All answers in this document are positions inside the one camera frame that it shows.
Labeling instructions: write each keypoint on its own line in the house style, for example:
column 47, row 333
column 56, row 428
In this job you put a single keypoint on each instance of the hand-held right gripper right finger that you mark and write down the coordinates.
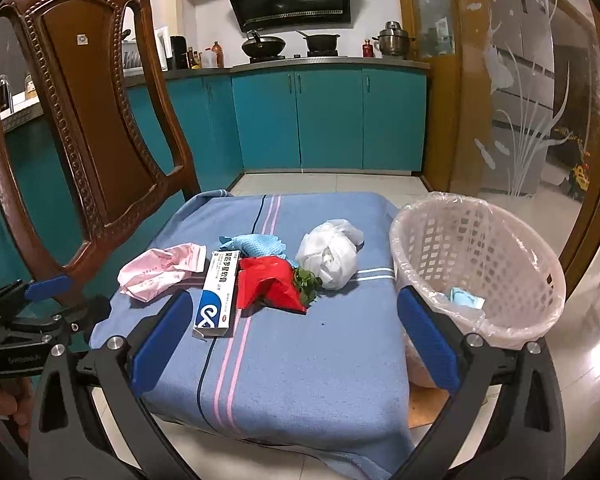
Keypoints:
column 427, row 340

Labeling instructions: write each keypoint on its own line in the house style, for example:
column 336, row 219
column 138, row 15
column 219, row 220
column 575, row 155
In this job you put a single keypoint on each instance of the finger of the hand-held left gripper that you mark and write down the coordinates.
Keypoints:
column 47, row 287
column 82, row 317

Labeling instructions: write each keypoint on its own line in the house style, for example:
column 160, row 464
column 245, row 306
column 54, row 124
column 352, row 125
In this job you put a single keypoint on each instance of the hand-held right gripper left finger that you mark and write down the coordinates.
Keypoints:
column 162, row 342

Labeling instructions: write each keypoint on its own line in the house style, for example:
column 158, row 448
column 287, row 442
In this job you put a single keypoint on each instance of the clear plastic wrapper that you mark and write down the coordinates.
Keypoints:
column 465, row 299

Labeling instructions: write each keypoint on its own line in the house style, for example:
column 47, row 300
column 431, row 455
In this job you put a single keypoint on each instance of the pink paper packet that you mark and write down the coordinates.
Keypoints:
column 155, row 272

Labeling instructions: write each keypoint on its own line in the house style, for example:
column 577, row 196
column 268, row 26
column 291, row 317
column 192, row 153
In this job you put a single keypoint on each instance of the blue white medicine box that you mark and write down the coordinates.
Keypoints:
column 215, row 295

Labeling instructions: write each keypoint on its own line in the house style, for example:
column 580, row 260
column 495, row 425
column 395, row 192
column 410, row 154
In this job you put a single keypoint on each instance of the pink wastebasket with clear liner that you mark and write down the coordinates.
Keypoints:
column 480, row 240

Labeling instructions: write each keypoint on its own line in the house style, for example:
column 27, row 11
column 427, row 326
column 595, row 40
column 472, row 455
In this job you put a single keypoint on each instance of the red wrapper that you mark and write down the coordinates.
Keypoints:
column 267, row 282

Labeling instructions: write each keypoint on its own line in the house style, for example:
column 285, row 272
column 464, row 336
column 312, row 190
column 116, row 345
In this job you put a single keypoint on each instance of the white plastic bag ball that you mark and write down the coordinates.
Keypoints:
column 330, row 260

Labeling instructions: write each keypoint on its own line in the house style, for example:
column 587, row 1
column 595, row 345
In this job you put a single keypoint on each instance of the green leafy vegetable scrap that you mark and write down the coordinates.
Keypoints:
column 307, row 282

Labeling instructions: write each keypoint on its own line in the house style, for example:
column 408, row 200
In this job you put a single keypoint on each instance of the blue face mask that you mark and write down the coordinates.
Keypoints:
column 255, row 246

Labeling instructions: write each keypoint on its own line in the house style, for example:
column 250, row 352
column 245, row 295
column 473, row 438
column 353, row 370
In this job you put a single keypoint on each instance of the person's left hand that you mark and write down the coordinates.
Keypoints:
column 10, row 402

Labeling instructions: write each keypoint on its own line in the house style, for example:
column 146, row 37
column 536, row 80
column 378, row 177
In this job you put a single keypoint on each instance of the blue striped cloth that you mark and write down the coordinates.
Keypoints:
column 305, row 385

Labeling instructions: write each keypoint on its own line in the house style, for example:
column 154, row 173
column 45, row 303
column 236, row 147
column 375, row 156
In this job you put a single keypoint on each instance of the carved wooden chair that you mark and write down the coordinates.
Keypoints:
column 90, row 110

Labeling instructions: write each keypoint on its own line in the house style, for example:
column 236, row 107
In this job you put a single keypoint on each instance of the chrome faucet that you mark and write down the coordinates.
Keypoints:
column 7, row 92

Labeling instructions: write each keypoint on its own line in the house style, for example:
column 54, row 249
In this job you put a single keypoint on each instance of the teal sink cabinet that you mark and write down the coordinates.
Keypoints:
column 215, row 125

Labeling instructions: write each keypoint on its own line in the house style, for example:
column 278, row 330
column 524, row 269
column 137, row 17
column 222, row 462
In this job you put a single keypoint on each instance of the yellow toy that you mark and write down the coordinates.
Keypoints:
column 580, row 175

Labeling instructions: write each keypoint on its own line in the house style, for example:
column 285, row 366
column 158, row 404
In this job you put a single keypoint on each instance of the dish rack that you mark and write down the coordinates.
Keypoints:
column 132, row 57

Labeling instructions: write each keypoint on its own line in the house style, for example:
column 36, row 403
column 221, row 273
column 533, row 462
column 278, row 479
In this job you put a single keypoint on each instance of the teal stove cabinet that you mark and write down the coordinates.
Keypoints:
column 330, row 115

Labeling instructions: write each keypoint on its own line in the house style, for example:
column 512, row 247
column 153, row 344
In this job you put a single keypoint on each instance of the etched glass sliding door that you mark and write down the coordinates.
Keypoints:
column 530, row 110

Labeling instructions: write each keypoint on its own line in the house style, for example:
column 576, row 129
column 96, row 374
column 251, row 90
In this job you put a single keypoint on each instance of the white board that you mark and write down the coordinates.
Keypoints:
column 163, row 50

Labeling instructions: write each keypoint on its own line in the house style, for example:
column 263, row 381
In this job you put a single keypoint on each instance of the black kitchen appliance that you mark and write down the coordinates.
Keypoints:
column 178, row 52

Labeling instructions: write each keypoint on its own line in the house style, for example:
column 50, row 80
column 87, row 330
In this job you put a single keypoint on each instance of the dark sauce bottle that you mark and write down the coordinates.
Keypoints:
column 195, row 60

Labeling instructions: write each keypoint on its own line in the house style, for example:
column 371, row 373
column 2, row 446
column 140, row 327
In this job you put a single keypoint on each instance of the white plastic jug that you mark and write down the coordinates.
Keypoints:
column 208, row 59

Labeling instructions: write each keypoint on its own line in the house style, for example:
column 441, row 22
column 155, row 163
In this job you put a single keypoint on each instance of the orange oil bottle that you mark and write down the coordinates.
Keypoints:
column 217, row 55

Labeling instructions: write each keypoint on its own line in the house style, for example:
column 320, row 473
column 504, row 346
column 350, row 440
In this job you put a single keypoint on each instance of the small red bottle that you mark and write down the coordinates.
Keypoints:
column 368, row 50

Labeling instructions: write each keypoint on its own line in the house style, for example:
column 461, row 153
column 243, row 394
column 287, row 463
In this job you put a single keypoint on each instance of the steel stock pot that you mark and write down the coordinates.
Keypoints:
column 392, row 42

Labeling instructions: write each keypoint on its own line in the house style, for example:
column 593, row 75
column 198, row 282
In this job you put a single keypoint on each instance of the gas stove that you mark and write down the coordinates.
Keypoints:
column 295, row 56

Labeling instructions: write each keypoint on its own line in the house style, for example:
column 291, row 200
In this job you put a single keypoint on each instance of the black wok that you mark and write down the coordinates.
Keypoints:
column 262, row 46

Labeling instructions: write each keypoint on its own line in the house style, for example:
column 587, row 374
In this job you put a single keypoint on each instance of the black cooking pot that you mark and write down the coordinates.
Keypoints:
column 322, row 42

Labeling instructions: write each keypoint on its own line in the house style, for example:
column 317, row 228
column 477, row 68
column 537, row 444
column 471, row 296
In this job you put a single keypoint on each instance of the wooden door frame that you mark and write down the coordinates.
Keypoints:
column 440, row 125

